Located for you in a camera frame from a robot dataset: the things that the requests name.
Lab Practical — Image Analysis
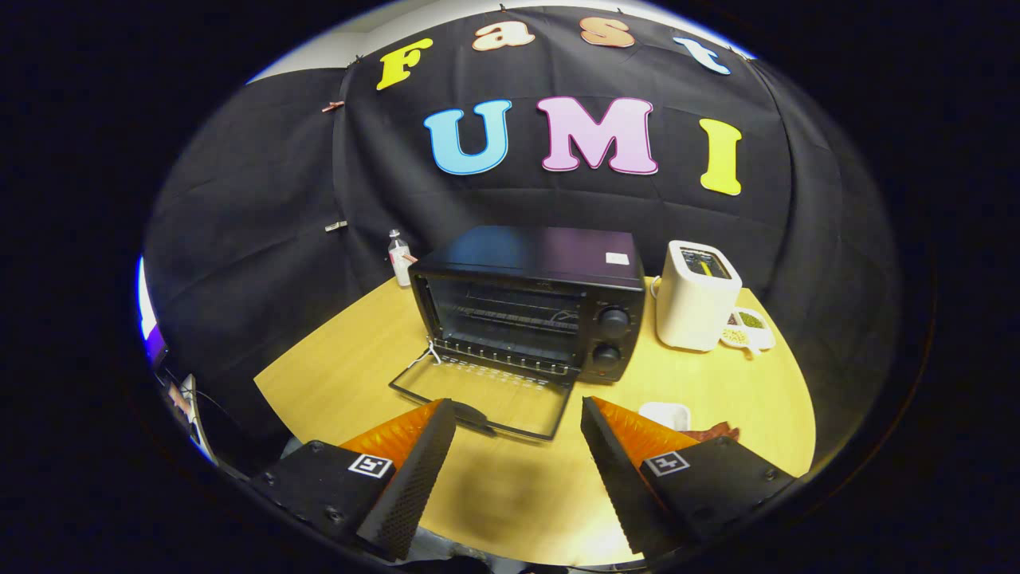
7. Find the small white rectangular plate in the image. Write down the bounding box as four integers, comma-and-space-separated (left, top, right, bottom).
639, 401, 692, 432

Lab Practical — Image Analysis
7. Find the clear plastic bottle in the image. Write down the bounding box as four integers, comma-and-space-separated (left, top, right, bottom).
388, 230, 415, 288

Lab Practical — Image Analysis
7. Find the black toaster oven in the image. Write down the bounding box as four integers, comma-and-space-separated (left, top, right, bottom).
389, 225, 646, 442

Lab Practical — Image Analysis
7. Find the white divided snack dish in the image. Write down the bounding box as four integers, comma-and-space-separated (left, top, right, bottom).
720, 307, 776, 354

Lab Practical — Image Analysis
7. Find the white toaster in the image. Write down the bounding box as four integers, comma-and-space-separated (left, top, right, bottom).
655, 240, 743, 352

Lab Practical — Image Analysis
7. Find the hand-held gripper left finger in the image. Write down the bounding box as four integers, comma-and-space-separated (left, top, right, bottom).
251, 399, 457, 561

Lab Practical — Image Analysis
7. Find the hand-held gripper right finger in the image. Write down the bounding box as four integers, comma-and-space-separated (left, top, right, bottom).
580, 396, 798, 559

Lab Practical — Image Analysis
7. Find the reddish-brown meat slice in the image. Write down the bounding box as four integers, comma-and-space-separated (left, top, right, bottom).
684, 422, 740, 443

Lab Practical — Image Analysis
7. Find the black backdrop cloth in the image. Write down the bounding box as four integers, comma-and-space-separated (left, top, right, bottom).
143, 6, 901, 471

